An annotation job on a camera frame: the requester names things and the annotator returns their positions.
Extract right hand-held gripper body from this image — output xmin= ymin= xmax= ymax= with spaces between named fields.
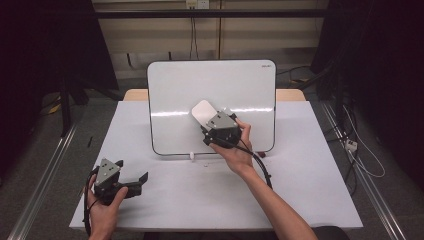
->
xmin=201 ymin=111 xmax=243 ymax=150

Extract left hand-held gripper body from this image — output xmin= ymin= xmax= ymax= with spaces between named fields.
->
xmin=93 ymin=157 xmax=134 ymax=205

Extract white whiteboard eraser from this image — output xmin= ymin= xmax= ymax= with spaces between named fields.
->
xmin=191 ymin=99 xmax=221 ymax=129

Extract white whiteboard black frame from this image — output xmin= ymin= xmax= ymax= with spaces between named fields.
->
xmin=147 ymin=59 xmax=277 ymax=157

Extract person's right hand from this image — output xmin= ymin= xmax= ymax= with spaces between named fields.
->
xmin=209 ymin=119 xmax=256 ymax=178

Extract person's left hand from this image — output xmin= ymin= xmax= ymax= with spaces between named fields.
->
xmin=86 ymin=175 xmax=130 ymax=236

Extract wooden table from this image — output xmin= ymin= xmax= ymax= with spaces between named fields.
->
xmin=122 ymin=88 xmax=307 ymax=103

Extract black metal stand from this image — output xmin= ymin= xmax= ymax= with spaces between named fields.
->
xmin=57 ymin=70 xmax=90 ymax=138

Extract black curtain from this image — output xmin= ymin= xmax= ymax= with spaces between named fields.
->
xmin=310 ymin=0 xmax=424 ymax=193
xmin=0 ymin=0 xmax=120 ymax=183

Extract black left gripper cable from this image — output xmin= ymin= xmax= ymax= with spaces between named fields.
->
xmin=82 ymin=165 xmax=101 ymax=238

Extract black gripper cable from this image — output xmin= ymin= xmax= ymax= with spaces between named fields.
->
xmin=82 ymin=165 xmax=101 ymax=238
xmin=213 ymin=136 xmax=274 ymax=191

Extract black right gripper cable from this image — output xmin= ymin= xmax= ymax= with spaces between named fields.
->
xmin=213 ymin=136 xmax=274 ymax=191

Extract metal floor rail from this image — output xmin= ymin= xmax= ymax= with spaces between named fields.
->
xmin=6 ymin=122 xmax=80 ymax=240
xmin=320 ymin=100 xmax=408 ymax=240

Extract black cable behind table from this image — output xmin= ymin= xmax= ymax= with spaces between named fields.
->
xmin=276 ymin=64 xmax=314 ymax=85

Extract black hanging wall cables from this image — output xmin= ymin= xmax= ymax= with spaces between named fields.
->
xmin=188 ymin=8 xmax=200 ymax=61

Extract white wall socket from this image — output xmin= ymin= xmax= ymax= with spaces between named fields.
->
xmin=185 ymin=0 xmax=211 ymax=10

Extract black floor cables bundle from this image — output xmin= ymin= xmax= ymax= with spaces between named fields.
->
xmin=325 ymin=101 xmax=360 ymax=198

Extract white floor cable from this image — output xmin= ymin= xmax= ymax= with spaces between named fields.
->
xmin=342 ymin=105 xmax=387 ymax=179

